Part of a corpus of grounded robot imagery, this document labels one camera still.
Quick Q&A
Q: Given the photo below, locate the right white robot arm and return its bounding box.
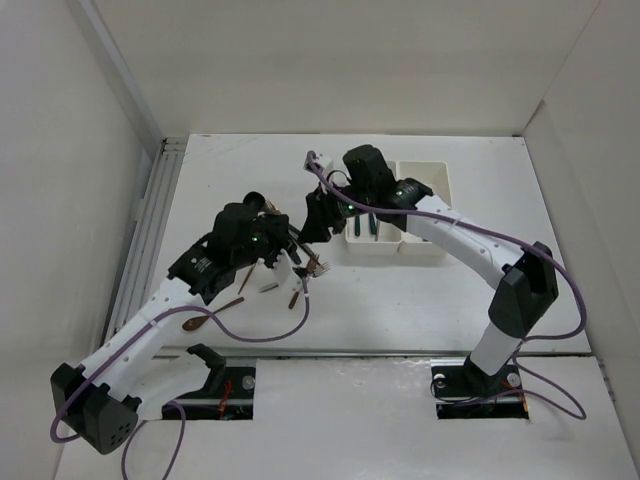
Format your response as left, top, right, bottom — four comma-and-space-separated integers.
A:
299, 144, 558, 394

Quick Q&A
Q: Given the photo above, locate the white right container bin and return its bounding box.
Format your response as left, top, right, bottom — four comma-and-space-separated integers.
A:
398, 159, 451, 256

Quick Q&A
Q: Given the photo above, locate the copper fork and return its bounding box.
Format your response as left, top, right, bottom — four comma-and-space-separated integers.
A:
265, 200, 279, 214
288, 259, 321, 310

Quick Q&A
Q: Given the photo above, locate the copper fork lower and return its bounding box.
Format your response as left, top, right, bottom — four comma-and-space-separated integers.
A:
288, 259, 321, 310

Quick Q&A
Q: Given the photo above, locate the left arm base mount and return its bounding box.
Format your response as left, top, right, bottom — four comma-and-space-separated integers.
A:
174, 344, 256, 421

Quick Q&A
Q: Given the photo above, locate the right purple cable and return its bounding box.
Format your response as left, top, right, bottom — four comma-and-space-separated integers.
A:
307, 152, 587, 421

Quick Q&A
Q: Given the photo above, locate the silver fork black handle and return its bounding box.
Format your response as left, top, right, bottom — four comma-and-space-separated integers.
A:
288, 225, 317, 258

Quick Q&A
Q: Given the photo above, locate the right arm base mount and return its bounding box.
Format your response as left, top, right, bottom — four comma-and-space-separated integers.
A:
430, 358, 529, 420

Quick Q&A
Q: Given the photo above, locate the copper round spoon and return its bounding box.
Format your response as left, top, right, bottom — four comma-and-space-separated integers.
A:
237, 263, 257, 295

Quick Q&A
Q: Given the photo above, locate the copper fork upper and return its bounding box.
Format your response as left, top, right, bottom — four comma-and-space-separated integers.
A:
265, 200, 279, 214

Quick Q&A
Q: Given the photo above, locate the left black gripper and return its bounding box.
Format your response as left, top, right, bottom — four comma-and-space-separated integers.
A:
232, 214, 296, 273

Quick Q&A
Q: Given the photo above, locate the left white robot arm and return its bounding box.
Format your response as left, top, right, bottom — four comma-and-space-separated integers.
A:
50, 192, 308, 455

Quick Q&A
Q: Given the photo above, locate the white left container bin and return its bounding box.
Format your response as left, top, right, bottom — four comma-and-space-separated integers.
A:
344, 159, 405, 256

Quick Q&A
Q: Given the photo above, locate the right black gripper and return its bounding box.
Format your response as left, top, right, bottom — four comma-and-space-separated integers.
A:
297, 180, 374, 245

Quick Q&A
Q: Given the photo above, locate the white container bin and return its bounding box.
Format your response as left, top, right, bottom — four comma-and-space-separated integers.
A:
344, 159, 405, 256
398, 159, 451, 256

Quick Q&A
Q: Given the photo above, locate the silver spoon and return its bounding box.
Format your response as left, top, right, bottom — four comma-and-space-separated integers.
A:
259, 283, 279, 293

